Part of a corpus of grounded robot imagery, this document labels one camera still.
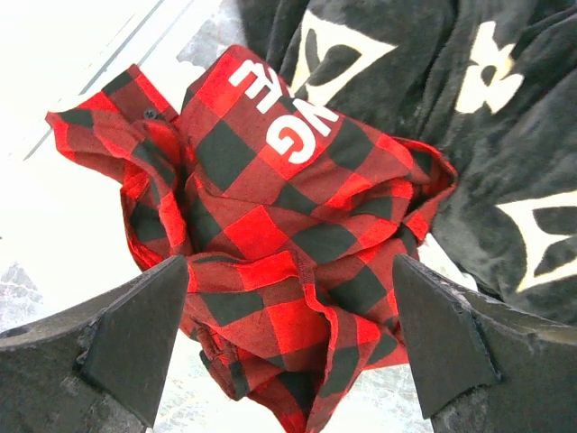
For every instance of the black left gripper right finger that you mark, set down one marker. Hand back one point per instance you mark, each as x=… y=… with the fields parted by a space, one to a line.
x=480 y=365

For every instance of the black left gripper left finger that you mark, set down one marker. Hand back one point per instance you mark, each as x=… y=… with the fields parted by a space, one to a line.
x=99 y=366

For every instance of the red black plaid shirt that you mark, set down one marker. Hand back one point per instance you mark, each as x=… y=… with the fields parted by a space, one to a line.
x=289 y=216

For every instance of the black beige patterned fleece blanket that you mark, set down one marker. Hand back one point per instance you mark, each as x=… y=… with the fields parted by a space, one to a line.
x=491 y=85

